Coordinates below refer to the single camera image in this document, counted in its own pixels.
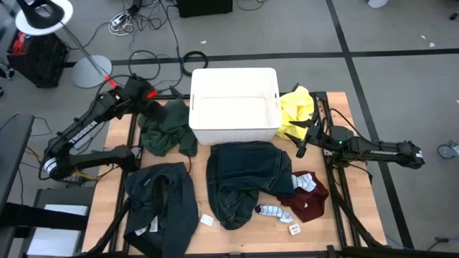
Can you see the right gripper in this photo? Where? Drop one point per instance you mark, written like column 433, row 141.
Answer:
column 315, row 135

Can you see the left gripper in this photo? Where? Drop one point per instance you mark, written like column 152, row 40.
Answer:
column 156, row 107

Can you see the yellow garment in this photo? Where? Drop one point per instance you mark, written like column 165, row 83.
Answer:
column 295, row 109

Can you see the dark green garment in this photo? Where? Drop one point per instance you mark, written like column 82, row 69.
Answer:
column 168, row 132

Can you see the white blue-striped sock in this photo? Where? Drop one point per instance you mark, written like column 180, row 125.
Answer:
column 304, row 182
column 274, row 213

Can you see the dark blue denim jeans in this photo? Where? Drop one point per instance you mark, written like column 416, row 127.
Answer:
column 247, row 168

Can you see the maroon garment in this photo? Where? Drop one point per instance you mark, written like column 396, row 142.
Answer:
column 310, row 204

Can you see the dark navy garment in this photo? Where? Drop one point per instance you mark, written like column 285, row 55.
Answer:
column 172, row 200

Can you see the small white printed tag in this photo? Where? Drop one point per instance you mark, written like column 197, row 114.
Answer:
column 294, row 229

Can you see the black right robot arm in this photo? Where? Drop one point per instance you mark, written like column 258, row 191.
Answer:
column 380, row 152

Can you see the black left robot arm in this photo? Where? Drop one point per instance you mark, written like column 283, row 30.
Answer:
column 82, row 133

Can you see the white plastic laundry basket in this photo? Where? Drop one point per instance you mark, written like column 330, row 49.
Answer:
column 233, row 114

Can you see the white disc floor stand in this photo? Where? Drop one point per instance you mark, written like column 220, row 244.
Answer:
column 91, row 71

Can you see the black cabinet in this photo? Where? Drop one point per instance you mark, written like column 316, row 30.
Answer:
column 43, row 62

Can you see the black curved object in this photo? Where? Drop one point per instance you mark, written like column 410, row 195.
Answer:
column 39, row 16

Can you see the grey caster wheel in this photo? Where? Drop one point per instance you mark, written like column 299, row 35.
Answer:
column 448, row 150

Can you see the red tool case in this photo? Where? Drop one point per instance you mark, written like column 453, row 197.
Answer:
column 21, row 41

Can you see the white round object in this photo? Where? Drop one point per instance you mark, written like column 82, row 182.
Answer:
column 378, row 3

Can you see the black desk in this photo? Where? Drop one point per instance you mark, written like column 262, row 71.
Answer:
column 12, row 157

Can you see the black chair caster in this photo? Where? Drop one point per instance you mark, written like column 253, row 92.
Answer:
column 6, row 71

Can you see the grey cart with white panels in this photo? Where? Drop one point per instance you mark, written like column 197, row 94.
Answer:
column 57, row 229

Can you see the black floor plug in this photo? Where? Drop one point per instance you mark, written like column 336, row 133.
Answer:
column 443, row 241

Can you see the small black floor object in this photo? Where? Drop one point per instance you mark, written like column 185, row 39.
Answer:
column 454, row 16

